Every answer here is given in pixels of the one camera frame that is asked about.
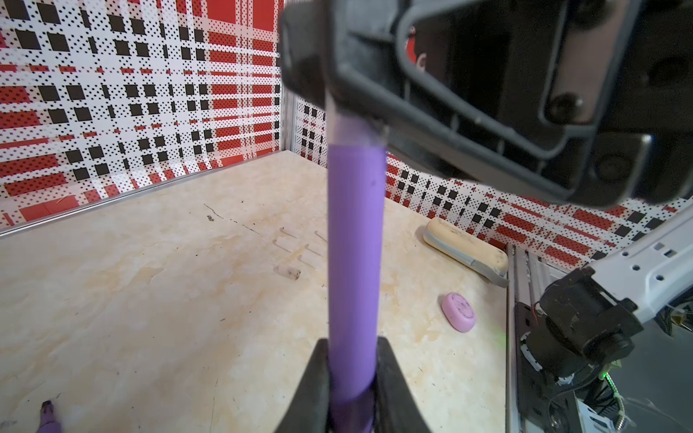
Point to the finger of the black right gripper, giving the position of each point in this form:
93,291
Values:
578,102
303,33

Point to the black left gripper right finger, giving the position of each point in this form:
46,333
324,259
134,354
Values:
395,407

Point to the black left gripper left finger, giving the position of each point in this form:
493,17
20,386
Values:
309,409

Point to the translucent light purple cap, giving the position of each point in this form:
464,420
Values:
348,129

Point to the light purple marker pen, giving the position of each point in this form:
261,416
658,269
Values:
356,177

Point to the violet marker pen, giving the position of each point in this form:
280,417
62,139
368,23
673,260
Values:
48,419

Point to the translucent cap on table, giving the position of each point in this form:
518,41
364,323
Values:
288,271

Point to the beige oval object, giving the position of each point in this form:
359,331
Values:
486,260

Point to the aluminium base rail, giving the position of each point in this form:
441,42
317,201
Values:
547,379

